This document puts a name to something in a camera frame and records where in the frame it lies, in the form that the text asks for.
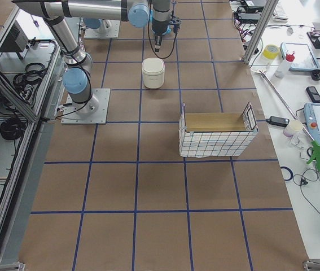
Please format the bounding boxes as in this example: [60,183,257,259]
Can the black remote control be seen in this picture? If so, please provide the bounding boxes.
[306,86,320,103]

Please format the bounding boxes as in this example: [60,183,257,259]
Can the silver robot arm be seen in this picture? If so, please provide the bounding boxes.
[14,1,181,115]

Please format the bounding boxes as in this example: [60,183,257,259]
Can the black power adapter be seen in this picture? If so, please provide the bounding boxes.
[266,116,290,128]

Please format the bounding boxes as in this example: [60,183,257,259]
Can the white plastic cup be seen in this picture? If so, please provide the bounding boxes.
[283,119,303,137]

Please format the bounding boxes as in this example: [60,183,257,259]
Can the white trash can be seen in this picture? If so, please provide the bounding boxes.
[142,58,165,89]

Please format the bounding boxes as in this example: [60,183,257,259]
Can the wire grid wooden box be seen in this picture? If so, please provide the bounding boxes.
[179,103,258,158]

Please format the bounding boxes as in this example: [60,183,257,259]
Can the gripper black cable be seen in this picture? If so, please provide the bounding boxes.
[147,19,178,60]

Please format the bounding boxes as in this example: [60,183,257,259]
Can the grey control box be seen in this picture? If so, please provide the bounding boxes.
[0,20,29,59]

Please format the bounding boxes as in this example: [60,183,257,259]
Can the yellow tape roll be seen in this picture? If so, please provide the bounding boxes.
[262,45,280,59]

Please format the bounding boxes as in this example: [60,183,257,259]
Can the black coiled cable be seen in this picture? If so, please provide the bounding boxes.
[0,116,26,141]

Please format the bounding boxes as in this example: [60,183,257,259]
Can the white red cap bottle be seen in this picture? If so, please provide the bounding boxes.
[274,52,295,78]

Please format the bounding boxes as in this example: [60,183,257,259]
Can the green handled grabber tool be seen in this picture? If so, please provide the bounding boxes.
[252,69,320,173]

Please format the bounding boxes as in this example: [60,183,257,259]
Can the aluminium frame post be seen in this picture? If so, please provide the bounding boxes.
[243,0,278,64]

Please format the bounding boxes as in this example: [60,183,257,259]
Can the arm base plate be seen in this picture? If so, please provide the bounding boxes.
[83,18,120,39]
[61,88,111,125]

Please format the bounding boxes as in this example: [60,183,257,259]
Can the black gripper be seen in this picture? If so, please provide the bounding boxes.
[151,16,182,52]

